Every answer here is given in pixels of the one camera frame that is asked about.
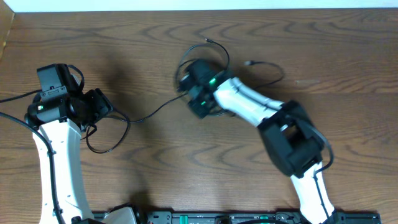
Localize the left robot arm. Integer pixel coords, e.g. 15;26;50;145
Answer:
25;63;113;223

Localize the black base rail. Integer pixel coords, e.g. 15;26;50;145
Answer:
91;202;382;224

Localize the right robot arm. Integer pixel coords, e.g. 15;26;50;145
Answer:
176;59;335;223

